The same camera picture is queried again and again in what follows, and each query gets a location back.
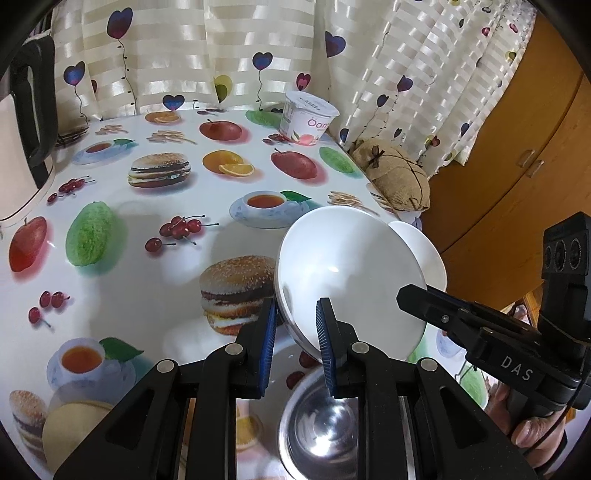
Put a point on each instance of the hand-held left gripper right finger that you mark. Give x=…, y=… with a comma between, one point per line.
x=325, y=355

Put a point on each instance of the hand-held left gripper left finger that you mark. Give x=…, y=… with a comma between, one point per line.
x=268, y=350

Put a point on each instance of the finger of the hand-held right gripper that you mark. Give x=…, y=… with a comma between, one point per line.
x=429, y=314
x=468, y=306

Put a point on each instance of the small white blue-striped bowl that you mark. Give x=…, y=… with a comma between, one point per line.
x=425, y=254

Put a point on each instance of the stainless steel bowl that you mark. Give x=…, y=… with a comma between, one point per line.
x=314, y=429

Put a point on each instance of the large white blue-striped bowl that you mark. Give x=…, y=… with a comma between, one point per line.
x=351, y=267

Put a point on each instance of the beige plate with blue print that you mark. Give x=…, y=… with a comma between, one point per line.
x=78, y=438

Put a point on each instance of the person's right hand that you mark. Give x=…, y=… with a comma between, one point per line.
x=535, y=434

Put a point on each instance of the wooden cabinet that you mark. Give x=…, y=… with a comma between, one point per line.
x=508, y=184

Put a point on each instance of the burlap bundle with bow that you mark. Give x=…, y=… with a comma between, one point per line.
x=397, y=180

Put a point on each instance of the white yogurt cup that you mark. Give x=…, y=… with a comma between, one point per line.
x=304, y=122

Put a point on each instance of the cream striped heart curtain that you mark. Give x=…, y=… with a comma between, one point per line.
x=184, y=55

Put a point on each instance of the white black electric kettle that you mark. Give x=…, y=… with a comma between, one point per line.
x=23, y=152

